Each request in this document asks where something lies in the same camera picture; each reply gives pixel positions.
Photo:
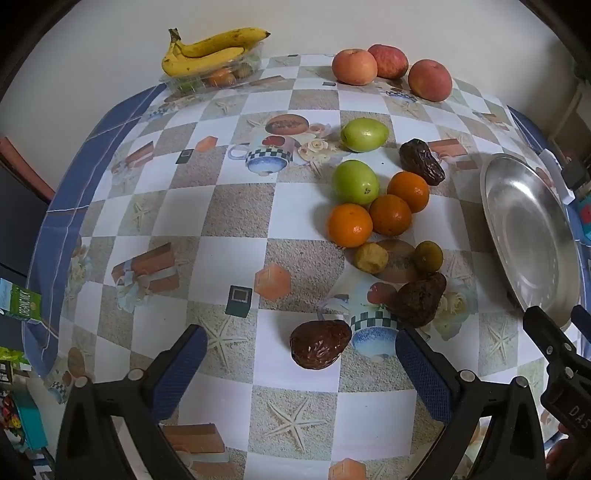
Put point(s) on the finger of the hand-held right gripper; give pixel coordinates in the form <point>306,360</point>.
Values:
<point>584,318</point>
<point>549,337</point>

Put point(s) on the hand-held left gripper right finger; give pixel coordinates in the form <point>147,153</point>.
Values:
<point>422,374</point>

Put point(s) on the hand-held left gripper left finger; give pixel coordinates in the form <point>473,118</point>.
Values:
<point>182,369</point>

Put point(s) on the dark brown date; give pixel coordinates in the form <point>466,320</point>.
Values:
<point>415,300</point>
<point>420,161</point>

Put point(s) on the round metal plate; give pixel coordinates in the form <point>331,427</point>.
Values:
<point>531,240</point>

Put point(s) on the reddish brown date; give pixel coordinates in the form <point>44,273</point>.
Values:
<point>318,344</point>

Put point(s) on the small yellow-green round fruit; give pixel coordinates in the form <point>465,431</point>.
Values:
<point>428,256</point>

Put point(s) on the small yellow bumpy fruit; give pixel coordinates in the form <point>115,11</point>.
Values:
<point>371,258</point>

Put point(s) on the orange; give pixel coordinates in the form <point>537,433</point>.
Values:
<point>350,225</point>
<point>409,190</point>
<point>390,215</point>

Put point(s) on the teal plastic box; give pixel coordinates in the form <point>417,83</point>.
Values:
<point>585,217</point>

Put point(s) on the black power adapter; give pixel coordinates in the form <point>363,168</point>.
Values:
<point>574,175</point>

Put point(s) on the teal storage bin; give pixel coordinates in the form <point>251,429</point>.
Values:
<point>30,415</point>

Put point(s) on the white power strip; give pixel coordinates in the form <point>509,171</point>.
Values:
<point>551,161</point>

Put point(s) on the checkered printed tablecloth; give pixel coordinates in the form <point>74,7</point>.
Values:
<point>231,207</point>

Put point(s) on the green carton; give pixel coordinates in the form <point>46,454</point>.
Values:
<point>23,302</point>

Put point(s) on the green round fruit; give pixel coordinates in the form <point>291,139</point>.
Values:
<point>355,182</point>
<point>364,134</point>

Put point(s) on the dark furniture panel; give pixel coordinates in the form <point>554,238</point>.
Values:
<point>18,207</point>

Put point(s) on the red-yellow apple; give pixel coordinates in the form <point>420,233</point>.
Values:
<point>391,59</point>
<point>429,81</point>
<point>354,67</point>

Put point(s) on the small tangerine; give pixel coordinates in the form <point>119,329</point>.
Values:
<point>219,77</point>

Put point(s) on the yellow banana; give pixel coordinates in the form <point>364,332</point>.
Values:
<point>221,40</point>
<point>198,62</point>

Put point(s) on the clear plastic fruit tray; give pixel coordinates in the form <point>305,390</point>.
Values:
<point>253,62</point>

